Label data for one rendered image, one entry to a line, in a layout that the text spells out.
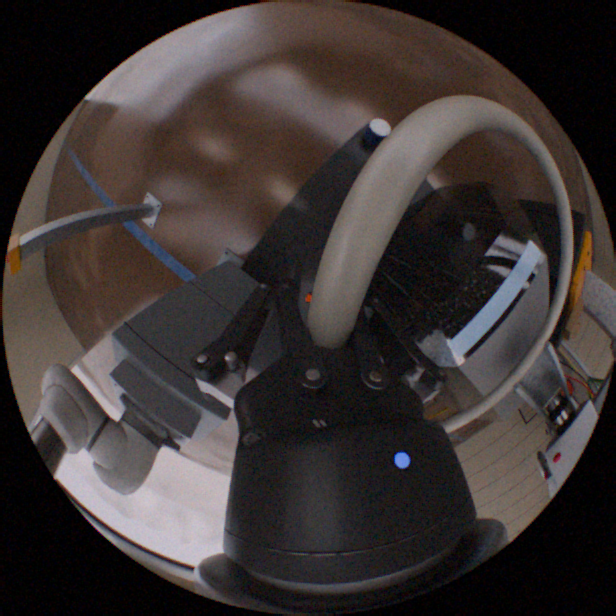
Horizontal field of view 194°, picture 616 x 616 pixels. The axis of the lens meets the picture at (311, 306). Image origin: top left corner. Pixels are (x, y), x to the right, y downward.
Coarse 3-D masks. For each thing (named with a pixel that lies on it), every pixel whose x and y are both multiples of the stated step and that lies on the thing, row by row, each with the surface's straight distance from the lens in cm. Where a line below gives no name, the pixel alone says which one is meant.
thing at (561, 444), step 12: (588, 408) 81; (576, 420) 81; (588, 420) 82; (564, 432) 81; (576, 432) 81; (588, 432) 82; (552, 444) 82; (564, 444) 81; (576, 444) 82; (552, 456) 81; (564, 456) 82; (576, 456) 83; (552, 468) 82; (564, 468) 83; (564, 480) 85
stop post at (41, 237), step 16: (112, 208) 134; (128, 208) 138; (144, 208) 144; (160, 208) 145; (48, 224) 120; (64, 224) 117; (80, 224) 122; (96, 224) 127; (16, 240) 115; (32, 240) 114; (48, 240) 117; (16, 256) 112
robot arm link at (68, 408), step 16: (48, 368) 66; (64, 368) 65; (48, 384) 63; (64, 384) 61; (80, 384) 64; (48, 400) 60; (64, 400) 59; (80, 400) 60; (96, 400) 65; (48, 416) 58; (64, 416) 57; (80, 416) 59; (96, 416) 61; (32, 432) 59; (48, 432) 58; (64, 432) 57; (80, 432) 59; (96, 432) 60; (48, 448) 57; (64, 448) 60; (80, 448) 62; (48, 464) 57
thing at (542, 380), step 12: (528, 348) 50; (552, 348) 50; (540, 360) 57; (552, 360) 56; (528, 372) 55; (540, 372) 61; (552, 372) 68; (516, 384) 48; (528, 384) 59; (540, 384) 66; (552, 384) 74; (564, 384) 72; (528, 396) 54; (540, 396) 72; (540, 408) 71
